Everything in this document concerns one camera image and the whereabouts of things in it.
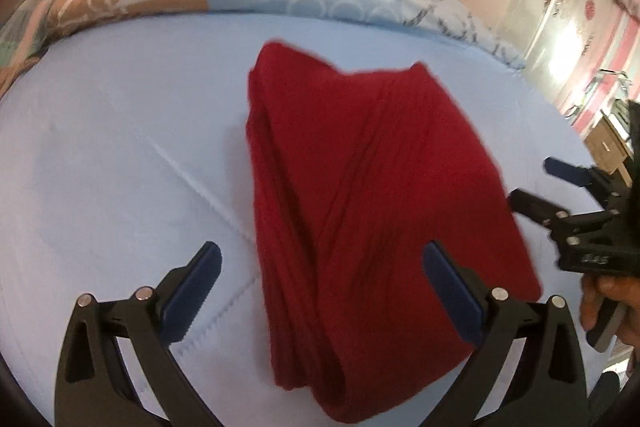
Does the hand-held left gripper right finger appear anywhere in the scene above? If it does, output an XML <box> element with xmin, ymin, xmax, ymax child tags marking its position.
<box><xmin>421</xmin><ymin>241</ymin><xmax>589</xmax><ymax>427</ymax></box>

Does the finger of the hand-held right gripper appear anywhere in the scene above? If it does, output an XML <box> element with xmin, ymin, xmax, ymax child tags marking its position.
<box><xmin>544</xmin><ymin>157</ymin><xmax>618</xmax><ymax>210</ymax></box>
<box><xmin>507</xmin><ymin>188</ymin><xmax>572</xmax><ymax>228</ymax></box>

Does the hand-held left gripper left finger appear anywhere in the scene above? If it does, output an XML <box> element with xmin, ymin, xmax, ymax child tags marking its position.
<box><xmin>52</xmin><ymin>241</ymin><xmax>223</xmax><ymax>427</ymax></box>

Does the red knit sweater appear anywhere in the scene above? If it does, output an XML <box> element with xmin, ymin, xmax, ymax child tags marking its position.
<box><xmin>245</xmin><ymin>41</ymin><xmax>543</xmax><ymax>425</ymax></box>

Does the person's right hand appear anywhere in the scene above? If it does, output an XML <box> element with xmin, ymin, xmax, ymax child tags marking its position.
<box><xmin>580</xmin><ymin>274</ymin><xmax>640</xmax><ymax>348</ymax></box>

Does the wooden nightstand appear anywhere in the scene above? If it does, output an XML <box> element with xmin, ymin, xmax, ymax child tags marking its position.
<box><xmin>585</xmin><ymin>114</ymin><xmax>632</xmax><ymax>182</ymax></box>

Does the light blue quilted bed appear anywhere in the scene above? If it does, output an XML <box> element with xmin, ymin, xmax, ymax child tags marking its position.
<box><xmin>0</xmin><ymin>12</ymin><xmax>621</xmax><ymax>427</ymax></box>

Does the pastel patchwork pillow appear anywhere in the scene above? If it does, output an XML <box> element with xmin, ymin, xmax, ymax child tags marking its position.
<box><xmin>0</xmin><ymin>0</ymin><xmax>76</xmax><ymax>100</ymax></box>

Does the metal frame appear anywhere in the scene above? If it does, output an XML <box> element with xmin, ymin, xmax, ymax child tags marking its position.
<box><xmin>565</xmin><ymin>68</ymin><xmax>638</xmax><ymax>120</ymax></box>

